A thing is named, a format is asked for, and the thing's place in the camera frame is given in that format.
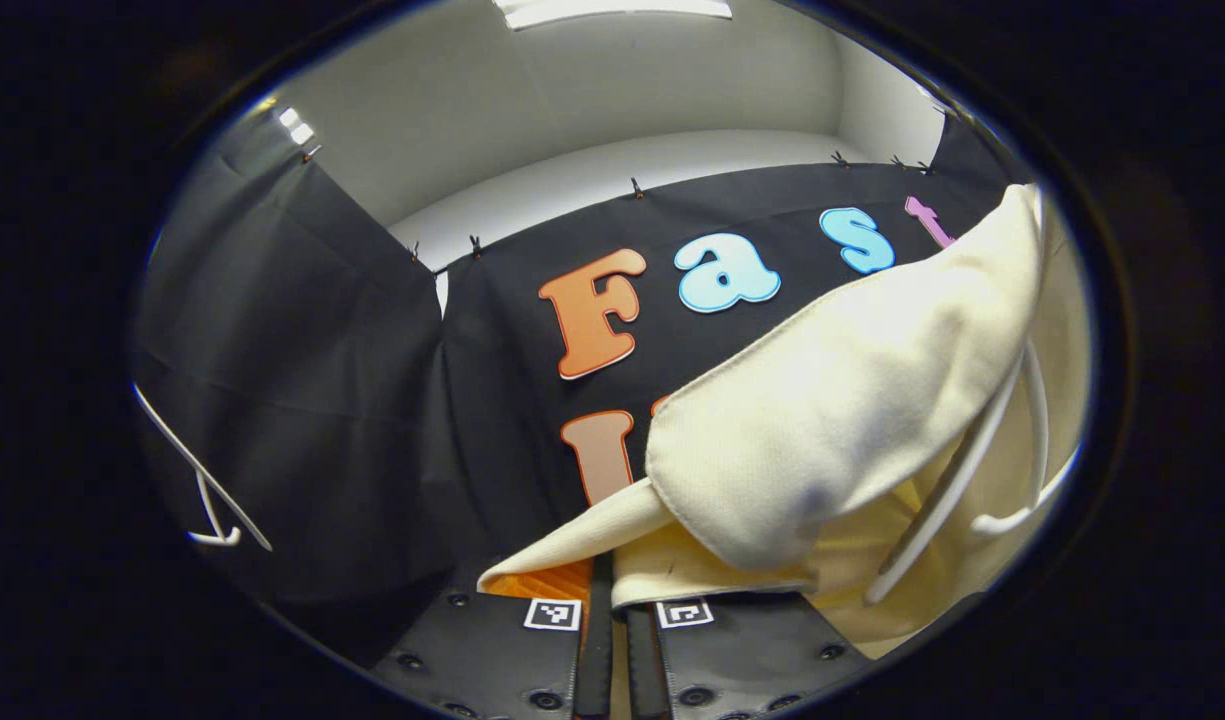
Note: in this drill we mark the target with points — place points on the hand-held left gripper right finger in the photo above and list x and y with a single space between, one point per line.
647 670

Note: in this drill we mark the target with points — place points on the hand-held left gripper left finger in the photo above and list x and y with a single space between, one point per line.
594 660

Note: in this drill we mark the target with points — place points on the white plastic clothes hanger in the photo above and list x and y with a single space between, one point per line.
215 538
917 530

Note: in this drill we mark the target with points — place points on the cream shirt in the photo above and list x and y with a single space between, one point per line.
852 400

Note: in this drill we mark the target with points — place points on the row of black backdrop clips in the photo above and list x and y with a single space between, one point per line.
635 188

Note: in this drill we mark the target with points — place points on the ceiling light panel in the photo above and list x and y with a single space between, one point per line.
612 10
295 125

